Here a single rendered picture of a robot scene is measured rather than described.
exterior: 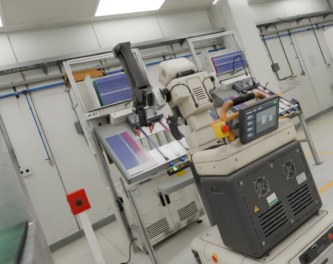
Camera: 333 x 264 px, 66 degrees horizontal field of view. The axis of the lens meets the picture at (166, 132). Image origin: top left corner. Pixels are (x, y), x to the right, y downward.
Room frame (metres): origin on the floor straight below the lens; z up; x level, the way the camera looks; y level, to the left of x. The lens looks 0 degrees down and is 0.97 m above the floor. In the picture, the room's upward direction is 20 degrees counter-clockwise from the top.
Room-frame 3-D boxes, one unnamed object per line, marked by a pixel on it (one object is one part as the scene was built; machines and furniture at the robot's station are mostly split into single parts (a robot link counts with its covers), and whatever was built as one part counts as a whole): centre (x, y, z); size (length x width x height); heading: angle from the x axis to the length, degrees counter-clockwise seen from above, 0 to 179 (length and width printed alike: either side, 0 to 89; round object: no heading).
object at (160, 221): (2.67, 0.38, 0.31); 0.70 x 0.65 x 0.62; 118
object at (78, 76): (2.81, 0.50, 1.82); 0.68 x 0.30 x 0.20; 118
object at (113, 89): (2.59, 0.27, 1.52); 0.51 x 0.13 x 0.27; 118
